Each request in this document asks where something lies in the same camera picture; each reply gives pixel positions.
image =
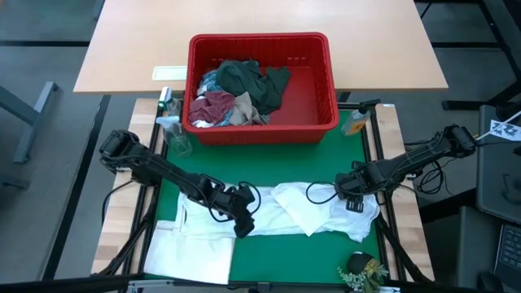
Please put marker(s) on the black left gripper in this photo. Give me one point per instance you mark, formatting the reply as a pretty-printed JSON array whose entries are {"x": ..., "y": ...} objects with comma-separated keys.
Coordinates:
[{"x": 230, "y": 203}]

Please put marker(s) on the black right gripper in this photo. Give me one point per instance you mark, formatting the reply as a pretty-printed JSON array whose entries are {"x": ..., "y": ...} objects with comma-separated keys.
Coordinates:
[{"x": 360, "y": 181}]

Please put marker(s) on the white button shirt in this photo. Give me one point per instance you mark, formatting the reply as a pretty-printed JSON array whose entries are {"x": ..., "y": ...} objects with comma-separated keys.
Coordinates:
[{"x": 285, "y": 211}]

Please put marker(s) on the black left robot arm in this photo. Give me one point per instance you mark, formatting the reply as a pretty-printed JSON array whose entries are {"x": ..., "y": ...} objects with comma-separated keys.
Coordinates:
[{"x": 163, "y": 169}]

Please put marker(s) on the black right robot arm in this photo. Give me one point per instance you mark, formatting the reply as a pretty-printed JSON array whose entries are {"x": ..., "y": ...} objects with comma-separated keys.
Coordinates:
[{"x": 423, "y": 152}]

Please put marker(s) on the red plastic laundry bin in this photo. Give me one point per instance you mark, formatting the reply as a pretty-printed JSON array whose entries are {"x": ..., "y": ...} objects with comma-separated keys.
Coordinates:
[{"x": 311, "y": 101}]

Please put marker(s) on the succulent plant in dark pot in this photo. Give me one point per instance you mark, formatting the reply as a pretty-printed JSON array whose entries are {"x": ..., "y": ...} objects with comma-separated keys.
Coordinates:
[{"x": 360, "y": 264}]

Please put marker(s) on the cream folded cloth pile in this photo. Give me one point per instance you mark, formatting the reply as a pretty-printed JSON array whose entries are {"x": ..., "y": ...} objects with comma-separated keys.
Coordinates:
[{"x": 187, "y": 260}]

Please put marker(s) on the orange label pump bottle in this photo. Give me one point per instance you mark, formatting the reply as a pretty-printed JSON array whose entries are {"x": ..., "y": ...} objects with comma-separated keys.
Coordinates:
[{"x": 355, "y": 122}]

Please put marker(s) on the clear spray bottle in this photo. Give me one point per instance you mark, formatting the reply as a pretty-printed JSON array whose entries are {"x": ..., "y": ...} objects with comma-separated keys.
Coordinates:
[{"x": 177, "y": 140}]

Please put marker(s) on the beige garment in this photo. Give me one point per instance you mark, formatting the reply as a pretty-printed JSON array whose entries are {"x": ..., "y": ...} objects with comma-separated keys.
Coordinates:
[{"x": 244, "y": 110}]

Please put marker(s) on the maroon garment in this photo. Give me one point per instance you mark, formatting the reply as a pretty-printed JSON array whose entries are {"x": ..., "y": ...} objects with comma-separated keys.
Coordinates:
[{"x": 211, "y": 106}]

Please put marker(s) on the dark grey side desk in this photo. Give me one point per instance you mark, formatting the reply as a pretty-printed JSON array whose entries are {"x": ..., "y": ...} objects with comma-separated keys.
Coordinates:
[{"x": 498, "y": 179}]

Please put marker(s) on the dark green garment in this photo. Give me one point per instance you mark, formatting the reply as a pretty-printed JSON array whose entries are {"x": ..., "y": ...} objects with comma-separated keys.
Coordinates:
[{"x": 250, "y": 81}]

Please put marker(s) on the clear bottle green cap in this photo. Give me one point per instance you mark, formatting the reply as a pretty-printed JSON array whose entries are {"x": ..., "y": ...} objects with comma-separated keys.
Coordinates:
[{"x": 169, "y": 101}]

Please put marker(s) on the blue patterned garment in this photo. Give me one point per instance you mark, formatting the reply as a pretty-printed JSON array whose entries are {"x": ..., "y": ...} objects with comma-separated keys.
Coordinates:
[{"x": 207, "y": 84}]

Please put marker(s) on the black keyboard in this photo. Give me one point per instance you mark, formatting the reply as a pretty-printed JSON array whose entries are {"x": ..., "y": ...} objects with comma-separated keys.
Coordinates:
[{"x": 509, "y": 256}]

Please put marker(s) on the white fiducial marker tag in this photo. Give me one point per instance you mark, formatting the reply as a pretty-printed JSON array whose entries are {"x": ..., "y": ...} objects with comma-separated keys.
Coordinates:
[{"x": 504, "y": 130}]

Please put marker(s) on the white desk grommet plate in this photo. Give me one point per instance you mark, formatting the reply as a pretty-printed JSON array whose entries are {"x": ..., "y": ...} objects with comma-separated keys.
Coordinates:
[{"x": 169, "y": 73}]

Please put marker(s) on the light wooden desk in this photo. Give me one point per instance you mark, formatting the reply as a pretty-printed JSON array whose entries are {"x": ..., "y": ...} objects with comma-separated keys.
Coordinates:
[{"x": 264, "y": 16}]

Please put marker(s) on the grey metal desk leg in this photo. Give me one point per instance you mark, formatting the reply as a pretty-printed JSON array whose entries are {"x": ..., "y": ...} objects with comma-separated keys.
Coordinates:
[{"x": 32, "y": 118}]

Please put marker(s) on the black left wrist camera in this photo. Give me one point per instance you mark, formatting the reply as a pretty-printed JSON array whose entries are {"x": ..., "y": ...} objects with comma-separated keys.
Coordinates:
[{"x": 246, "y": 194}]

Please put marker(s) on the black aluminium rig frame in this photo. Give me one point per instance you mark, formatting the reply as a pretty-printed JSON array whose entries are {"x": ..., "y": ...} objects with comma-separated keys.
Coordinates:
[{"x": 305, "y": 288}]

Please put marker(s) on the silver metal rail plate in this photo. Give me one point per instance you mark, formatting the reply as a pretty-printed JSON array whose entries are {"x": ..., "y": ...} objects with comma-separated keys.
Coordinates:
[
  {"x": 150, "y": 285},
  {"x": 392, "y": 289}
]

